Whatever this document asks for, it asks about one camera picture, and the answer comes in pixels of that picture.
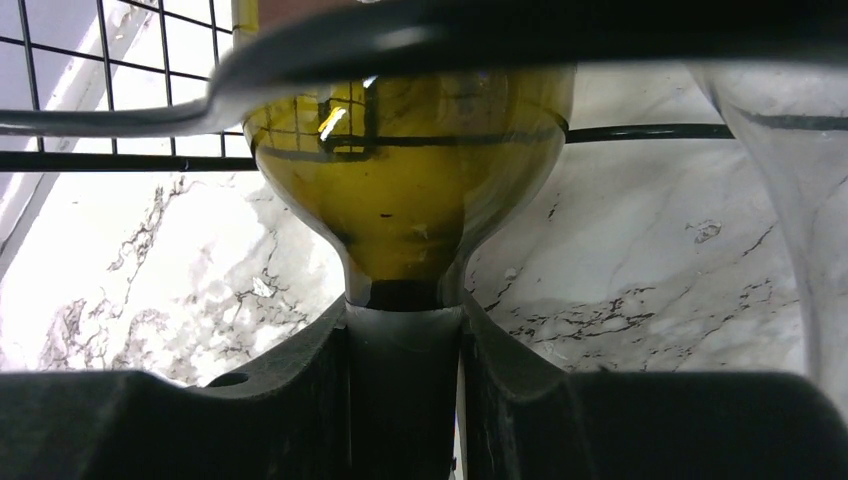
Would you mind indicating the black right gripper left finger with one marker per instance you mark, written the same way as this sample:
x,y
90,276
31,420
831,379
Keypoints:
x,y
279,416

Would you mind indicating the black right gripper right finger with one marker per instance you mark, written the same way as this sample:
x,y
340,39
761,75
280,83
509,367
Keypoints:
x,y
527,419

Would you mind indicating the green bottle silver cap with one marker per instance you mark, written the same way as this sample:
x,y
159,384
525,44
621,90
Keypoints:
x,y
406,177

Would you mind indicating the dark bottle brown cap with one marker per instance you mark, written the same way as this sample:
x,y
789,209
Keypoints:
x,y
792,121

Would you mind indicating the black wire wine rack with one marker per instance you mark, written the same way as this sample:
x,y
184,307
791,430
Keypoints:
x,y
417,37

